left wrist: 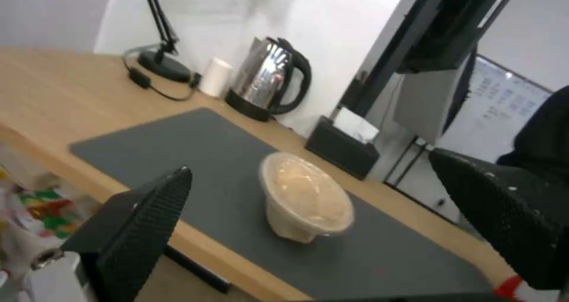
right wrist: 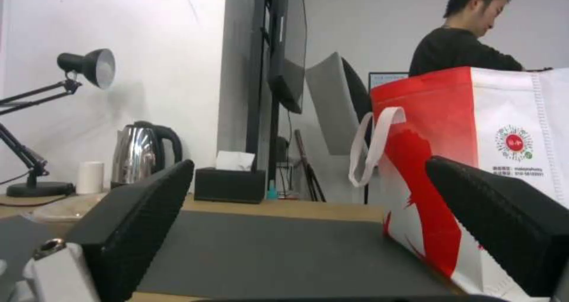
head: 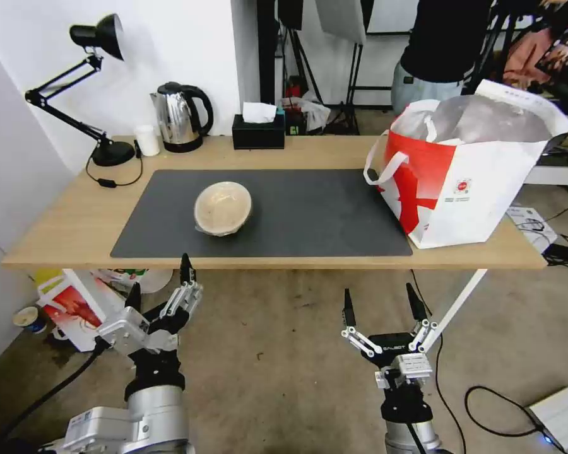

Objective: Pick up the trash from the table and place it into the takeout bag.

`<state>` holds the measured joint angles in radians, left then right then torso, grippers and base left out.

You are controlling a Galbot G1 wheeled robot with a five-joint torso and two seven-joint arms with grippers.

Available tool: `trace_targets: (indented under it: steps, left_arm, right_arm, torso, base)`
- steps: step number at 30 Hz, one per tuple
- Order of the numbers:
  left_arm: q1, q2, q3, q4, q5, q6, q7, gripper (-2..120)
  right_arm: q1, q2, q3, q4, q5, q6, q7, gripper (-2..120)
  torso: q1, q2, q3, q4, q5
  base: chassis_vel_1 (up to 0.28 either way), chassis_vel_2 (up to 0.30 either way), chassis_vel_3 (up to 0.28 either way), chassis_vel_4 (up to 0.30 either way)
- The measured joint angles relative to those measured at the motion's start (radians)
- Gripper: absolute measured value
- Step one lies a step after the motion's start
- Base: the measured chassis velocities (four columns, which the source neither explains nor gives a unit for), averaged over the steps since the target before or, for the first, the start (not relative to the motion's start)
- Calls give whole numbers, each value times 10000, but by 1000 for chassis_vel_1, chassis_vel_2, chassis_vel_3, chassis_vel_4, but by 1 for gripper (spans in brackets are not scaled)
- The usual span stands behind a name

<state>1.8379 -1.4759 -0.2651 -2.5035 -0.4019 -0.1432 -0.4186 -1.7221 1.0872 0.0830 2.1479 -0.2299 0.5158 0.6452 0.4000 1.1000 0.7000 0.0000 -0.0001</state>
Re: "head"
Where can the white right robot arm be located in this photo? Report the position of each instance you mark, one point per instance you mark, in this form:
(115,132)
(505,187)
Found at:
(409,437)

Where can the white printed leaflet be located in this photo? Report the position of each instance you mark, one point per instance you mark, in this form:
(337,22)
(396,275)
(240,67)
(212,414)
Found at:
(530,222)

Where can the white tissue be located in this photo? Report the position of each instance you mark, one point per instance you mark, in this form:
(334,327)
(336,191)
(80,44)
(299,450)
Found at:
(258,112)

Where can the beige takeout bowl with lid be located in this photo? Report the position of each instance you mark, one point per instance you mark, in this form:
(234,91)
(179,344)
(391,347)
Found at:
(222,208)

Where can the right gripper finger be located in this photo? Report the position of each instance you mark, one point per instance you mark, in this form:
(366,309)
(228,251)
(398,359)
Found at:
(355,338)
(419,326)

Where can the black light stand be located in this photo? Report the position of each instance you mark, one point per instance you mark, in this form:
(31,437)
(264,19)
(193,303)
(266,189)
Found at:
(355,85)

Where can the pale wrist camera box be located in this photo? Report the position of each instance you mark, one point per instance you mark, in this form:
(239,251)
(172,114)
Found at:
(123,331)
(412,366)

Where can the black tripod with lamp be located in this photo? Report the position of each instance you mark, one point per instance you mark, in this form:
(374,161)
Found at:
(296,52)

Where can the white and red takeout bag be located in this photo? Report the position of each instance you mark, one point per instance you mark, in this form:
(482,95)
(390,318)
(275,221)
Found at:
(478,198)

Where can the white device box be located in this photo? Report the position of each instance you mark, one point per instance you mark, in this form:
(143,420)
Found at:
(561,414)

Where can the person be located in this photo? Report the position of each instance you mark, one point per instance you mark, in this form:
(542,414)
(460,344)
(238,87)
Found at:
(435,42)

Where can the white plastic container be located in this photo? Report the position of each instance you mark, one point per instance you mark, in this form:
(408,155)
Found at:
(156,280)

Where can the black desk lamp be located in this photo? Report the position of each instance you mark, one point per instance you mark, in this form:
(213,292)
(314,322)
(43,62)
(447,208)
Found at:
(109,153)

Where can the red and white paper bag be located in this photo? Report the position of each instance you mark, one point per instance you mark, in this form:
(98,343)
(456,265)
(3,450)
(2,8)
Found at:
(75,302)

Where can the white softbox light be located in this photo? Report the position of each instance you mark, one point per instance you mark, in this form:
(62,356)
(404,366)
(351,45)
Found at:
(343,16)

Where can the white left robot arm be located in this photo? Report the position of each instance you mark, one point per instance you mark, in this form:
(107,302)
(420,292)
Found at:
(156,411)

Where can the pink patterned clothes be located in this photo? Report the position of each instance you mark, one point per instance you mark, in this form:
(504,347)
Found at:
(530,52)

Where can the white metal frame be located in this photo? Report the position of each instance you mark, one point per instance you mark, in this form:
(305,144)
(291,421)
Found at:
(558,175)

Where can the black tissue box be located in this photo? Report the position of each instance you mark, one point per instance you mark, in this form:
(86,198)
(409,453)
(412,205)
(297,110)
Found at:
(258,137)

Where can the paper cup with blue band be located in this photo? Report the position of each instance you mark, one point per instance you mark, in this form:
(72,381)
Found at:
(28,321)

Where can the white plastic cup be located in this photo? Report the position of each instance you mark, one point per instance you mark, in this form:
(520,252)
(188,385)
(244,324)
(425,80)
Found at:
(146,141)

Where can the clear crumpled plastic bag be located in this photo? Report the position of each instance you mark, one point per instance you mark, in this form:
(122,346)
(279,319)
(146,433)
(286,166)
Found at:
(316,113)

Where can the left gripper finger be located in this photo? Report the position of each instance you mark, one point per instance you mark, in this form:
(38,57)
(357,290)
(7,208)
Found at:
(133,298)
(185,295)

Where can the steel electric kettle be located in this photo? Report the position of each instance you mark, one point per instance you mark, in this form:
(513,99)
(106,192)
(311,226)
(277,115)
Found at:
(180,113)

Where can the black power adapter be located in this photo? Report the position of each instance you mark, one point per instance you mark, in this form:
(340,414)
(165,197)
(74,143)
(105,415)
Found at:
(565,255)

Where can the black desk mat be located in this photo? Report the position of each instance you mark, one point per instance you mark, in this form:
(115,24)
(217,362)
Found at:
(312,213)

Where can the white table leg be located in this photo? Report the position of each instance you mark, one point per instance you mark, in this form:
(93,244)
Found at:
(459,307)

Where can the black and teal box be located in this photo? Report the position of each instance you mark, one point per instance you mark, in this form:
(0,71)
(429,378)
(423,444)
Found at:
(293,124)

